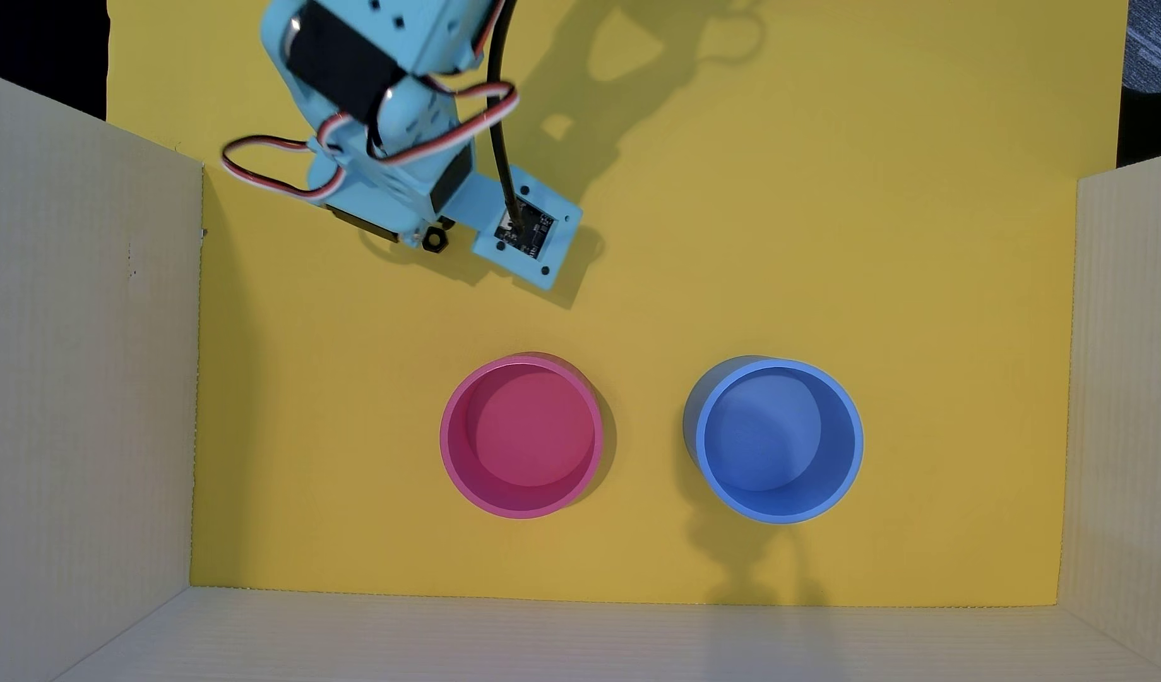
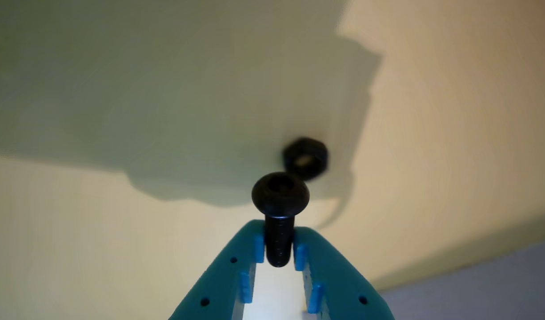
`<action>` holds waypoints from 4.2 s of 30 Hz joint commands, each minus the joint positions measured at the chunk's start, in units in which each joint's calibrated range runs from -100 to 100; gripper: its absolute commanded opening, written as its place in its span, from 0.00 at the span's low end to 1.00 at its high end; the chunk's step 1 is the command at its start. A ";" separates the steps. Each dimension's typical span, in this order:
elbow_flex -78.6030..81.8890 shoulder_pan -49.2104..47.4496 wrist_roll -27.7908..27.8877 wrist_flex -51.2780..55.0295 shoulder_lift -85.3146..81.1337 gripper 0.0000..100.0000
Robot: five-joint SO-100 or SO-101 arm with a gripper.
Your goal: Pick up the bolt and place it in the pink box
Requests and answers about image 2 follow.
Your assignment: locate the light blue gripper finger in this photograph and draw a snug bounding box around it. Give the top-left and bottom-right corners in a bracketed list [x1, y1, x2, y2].
[168, 220, 266, 320]
[293, 227, 395, 320]

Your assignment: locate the black button head bolt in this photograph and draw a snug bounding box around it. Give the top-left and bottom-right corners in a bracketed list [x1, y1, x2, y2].
[251, 172, 310, 268]

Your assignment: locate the yellow paper mat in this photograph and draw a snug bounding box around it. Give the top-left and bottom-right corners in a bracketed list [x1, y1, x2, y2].
[0, 0, 545, 320]

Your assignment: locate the steel hex nut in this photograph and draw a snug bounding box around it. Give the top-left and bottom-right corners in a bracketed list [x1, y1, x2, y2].
[282, 137, 329, 182]

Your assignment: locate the white corrugated board enclosure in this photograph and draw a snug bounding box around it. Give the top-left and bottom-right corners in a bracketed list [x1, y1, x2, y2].
[379, 239, 545, 320]

